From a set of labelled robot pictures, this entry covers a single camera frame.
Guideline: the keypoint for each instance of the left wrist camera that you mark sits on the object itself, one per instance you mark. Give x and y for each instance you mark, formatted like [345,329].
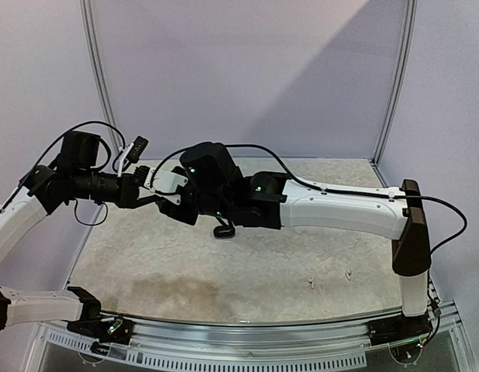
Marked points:
[129,155]

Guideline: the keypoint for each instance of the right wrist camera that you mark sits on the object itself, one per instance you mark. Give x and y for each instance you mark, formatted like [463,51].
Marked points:
[165,183]

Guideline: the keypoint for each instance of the left aluminium wall post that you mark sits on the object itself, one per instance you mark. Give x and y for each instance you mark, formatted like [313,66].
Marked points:
[88,19]

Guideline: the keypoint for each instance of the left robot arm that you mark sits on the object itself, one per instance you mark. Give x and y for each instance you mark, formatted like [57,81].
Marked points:
[73,175]

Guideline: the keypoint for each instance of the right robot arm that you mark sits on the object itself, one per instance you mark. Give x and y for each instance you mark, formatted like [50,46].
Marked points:
[208,182]

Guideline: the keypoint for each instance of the aluminium wall post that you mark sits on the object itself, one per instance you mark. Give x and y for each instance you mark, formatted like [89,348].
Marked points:
[88,19]
[398,78]

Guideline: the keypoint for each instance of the aluminium front rail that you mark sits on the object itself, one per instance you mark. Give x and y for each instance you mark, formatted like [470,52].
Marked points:
[341,345]

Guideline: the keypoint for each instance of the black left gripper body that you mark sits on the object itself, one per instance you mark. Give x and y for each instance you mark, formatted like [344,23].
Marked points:
[126,188]

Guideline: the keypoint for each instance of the black oval charging case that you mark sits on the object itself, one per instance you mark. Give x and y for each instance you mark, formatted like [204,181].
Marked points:
[224,232]

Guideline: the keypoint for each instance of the right aluminium wall post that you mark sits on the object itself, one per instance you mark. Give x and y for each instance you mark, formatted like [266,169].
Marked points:
[398,78]

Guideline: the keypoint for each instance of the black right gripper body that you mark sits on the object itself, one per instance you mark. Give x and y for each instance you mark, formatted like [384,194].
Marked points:
[177,205]

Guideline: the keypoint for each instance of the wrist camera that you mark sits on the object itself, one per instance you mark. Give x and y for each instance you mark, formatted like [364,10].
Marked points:
[165,183]
[129,155]

